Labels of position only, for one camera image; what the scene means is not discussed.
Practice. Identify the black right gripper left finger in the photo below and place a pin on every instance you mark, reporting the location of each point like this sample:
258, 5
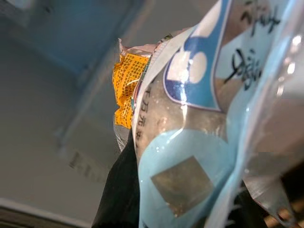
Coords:
116, 190

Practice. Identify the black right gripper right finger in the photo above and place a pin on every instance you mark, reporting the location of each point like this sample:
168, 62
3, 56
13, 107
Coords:
242, 209

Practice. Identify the translucent freezer compartment flap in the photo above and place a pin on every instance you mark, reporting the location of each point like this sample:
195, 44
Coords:
83, 28

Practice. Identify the blue white plastic food bag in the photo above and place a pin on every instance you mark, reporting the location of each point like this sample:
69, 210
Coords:
202, 142

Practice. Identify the grey mini fridge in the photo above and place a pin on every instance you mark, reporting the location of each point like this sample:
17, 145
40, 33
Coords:
47, 107

